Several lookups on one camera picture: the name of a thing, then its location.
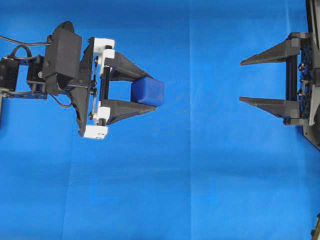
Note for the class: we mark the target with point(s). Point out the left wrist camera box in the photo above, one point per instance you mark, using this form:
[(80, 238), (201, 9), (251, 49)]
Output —
[(62, 58)]

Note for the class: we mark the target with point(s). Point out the blue block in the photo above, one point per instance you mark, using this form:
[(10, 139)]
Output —
[(148, 91)]

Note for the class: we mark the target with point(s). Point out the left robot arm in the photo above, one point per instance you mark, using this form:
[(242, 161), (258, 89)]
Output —
[(22, 77)]

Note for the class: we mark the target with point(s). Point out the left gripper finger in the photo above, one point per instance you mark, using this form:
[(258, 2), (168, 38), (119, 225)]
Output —
[(120, 109), (123, 69)]

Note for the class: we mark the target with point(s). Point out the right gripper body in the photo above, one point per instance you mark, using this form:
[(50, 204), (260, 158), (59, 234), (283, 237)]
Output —
[(303, 75)]

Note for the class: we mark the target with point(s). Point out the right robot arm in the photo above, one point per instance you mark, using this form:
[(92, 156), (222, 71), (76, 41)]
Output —
[(313, 20)]

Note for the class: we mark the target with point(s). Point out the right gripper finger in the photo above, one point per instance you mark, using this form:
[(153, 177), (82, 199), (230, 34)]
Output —
[(276, 54), (288, 110)]

